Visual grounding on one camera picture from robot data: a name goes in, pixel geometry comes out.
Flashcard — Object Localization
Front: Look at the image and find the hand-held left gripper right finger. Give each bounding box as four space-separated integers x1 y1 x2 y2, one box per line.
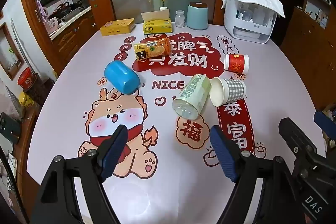
209 126 311 224

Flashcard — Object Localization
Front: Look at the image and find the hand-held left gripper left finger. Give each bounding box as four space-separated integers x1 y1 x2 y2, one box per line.
31 124 129 224

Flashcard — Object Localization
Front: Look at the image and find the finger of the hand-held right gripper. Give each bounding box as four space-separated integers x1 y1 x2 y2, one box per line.
314 111 336 148
279 117 319 161

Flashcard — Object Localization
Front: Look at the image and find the grey checkered paper cup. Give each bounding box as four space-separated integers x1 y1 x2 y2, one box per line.
209 77 247 107

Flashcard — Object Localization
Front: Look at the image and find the blue plastic cup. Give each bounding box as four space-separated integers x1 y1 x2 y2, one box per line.
104 61 141 95

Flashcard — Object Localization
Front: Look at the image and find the red patterned paper cup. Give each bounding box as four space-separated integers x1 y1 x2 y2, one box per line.
224 53 250 75

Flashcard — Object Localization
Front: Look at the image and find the black electronic device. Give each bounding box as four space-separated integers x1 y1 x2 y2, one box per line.
0 112 21 138

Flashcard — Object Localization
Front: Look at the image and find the orange drink bottle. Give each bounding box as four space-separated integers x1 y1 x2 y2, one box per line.
133 38 173 62

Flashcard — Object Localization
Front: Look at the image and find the red plastic bucket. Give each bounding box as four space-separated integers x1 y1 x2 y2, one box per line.
17 68 35 90

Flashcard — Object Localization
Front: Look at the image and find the dark wooden shelf unit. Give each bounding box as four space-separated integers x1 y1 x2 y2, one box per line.
281 0 336 62

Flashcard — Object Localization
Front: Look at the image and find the yellow tin box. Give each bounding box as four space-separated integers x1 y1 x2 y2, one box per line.
100 18 136 37

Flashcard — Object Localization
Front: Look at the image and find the wooden kitchen cabinet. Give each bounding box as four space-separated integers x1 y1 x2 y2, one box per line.
49 5 98 63

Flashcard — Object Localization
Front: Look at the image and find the yellow-green tissue box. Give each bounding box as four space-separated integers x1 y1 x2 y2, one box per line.
141 10 173 36

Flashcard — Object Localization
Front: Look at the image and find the teal canister with brown lid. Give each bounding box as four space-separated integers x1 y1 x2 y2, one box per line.
186 2 209 30

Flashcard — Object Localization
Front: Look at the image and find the small clear glass jar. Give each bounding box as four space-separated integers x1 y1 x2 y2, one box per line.
175 10 185 28

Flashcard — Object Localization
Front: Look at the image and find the long grey sheathed stick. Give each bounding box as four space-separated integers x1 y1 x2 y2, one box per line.
10 18 30 67

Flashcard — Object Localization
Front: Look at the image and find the wooden framed picture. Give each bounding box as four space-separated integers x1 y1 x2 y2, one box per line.
0 21 25 81

